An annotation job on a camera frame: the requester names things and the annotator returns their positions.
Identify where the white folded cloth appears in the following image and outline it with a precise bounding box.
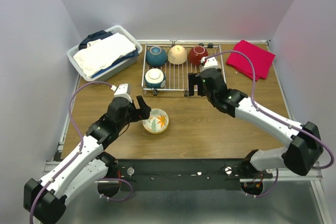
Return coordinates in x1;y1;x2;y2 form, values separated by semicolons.
73;33;136;78

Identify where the metal wire dish rack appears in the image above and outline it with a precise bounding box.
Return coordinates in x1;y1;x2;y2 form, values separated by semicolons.
141;40;226;97

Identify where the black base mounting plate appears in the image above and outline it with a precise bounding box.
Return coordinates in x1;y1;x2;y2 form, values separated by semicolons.
97;158;274;192

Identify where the dark blue folded cloth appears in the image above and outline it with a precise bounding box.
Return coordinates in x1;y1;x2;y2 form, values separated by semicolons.
78;30;113;50

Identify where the glossy red bowl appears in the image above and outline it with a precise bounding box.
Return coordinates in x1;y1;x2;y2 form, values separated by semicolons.
187;45;208;66

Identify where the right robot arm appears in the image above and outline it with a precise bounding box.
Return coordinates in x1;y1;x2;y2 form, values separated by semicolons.
188;68;323;178

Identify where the red folded cloth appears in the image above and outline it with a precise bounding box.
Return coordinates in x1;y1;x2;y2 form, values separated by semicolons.
226;40;275;81

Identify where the plain teal bowl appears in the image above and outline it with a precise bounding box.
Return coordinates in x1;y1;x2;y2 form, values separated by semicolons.
145;46;167;67

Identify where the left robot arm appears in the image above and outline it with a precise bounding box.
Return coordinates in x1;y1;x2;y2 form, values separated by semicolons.
24;95;151;223

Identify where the beige stoneware bowl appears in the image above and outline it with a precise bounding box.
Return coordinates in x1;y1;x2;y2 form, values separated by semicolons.
214;59;222;69

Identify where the cream bowl with drawing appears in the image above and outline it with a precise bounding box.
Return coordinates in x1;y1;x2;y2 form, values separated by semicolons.
167;45;187;65

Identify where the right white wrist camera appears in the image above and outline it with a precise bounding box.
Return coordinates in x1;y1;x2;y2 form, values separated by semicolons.
201;57;218;72

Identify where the teal and white bowl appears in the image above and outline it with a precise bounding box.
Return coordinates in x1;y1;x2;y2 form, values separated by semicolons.
144;68;166;89

